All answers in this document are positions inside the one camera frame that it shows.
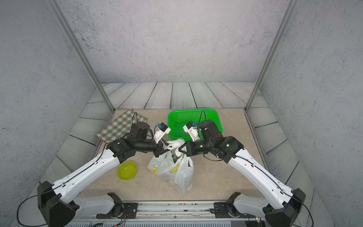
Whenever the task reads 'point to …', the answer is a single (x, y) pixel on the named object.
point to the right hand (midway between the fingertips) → (180, 150)
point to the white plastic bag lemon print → (174, 166)
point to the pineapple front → (175, 158)
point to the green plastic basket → (177, 118)
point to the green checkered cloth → (121, 126)
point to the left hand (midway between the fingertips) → (174, 148)
